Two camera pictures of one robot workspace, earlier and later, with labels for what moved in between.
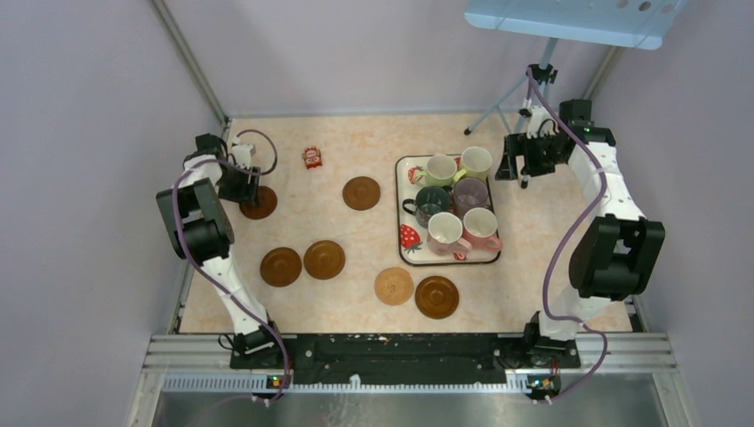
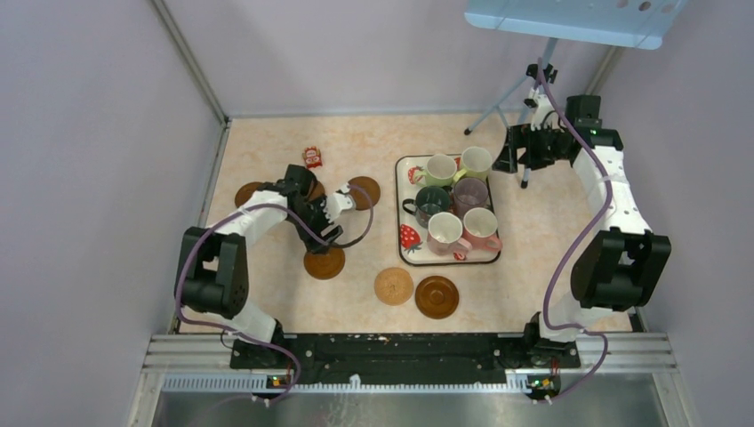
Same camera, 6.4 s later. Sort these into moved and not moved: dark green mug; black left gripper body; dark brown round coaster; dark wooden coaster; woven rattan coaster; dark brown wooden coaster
Moved: dark wooden coaster; black left gripper body
Not moved: dark green mug; woven rattan coaster; dark brown round coaster; dark brown wooden coaster
